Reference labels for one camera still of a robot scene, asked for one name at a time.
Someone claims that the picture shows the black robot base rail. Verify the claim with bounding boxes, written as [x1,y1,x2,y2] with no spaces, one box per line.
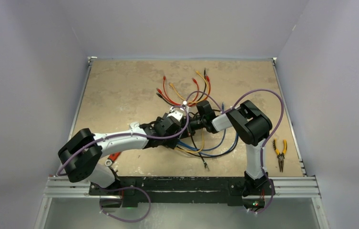
[89,177,276,209]

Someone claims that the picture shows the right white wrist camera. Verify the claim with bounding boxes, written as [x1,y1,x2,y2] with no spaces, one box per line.
[181,101,190,115]

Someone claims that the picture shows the long black ethernet cable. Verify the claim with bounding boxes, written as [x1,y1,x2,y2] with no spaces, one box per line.
[179,109,240,171]

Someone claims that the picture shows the red ethernet cable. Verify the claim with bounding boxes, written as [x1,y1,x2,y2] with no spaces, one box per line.
[155,75,212,107]
[162,75,199,106]

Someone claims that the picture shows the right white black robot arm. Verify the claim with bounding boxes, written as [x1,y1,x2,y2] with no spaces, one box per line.
[189,100,272,194]

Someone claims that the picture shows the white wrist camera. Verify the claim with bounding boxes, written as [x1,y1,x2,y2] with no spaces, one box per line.
[167,106,186,122]
[181,101,190,115]

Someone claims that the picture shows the yellow handled pliers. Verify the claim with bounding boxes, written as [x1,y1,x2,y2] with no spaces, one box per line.
[272,138,287,173]

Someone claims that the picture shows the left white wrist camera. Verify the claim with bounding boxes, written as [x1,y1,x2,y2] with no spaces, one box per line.
[167,106,186,122]

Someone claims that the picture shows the red handled adjustable wrench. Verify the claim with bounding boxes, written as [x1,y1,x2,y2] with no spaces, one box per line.
[104,152,121,167]

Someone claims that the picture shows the yellow ethernet cable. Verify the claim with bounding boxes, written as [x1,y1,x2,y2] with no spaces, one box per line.
[176,128,206,155]

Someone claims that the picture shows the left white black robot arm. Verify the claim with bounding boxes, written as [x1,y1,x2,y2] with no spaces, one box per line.
[57,114,189,195]

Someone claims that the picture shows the orange ethernet cable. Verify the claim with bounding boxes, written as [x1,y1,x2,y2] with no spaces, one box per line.
[168,70,212,107]

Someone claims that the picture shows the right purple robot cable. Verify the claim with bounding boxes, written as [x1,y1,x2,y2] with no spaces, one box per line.
[185,89,285,216]

